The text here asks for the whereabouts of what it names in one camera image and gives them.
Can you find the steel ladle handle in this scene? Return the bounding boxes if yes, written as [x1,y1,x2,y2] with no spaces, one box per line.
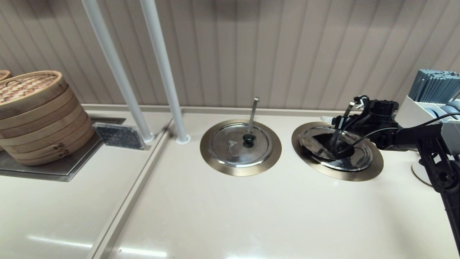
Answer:
[329,102,356,151]
[246,97,259,133]

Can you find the hinged steel pot lid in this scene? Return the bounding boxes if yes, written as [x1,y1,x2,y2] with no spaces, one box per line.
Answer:
[298,125,373,172]
[209,123,272,168]

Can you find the white cutlery holder box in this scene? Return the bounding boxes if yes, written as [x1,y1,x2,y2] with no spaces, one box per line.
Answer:
[395,95,460,128]

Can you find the steel soup pot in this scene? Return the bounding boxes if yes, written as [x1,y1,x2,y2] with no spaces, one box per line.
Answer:
[316,134,355,159]

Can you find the white ceramic jar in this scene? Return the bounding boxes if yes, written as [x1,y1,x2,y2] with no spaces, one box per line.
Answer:
[411,158,432,187]

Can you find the grey-blue chopstick bundle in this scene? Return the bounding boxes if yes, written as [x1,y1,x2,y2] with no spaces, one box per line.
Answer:
[408,69,460,104]

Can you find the white round support pole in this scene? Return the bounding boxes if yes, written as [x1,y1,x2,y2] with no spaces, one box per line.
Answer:
[138,0,191,145]
[80,0,155,143]

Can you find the clear acrylic label sign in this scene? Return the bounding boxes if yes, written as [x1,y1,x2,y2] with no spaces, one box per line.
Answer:
[92,122,146,151]

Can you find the recessed steel steamer tray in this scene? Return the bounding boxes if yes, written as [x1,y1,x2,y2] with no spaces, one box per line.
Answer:
[0,117,125,182]

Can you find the stacked bamboo steamer baskets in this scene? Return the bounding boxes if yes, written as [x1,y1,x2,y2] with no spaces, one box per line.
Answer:
[0,70,95,167]

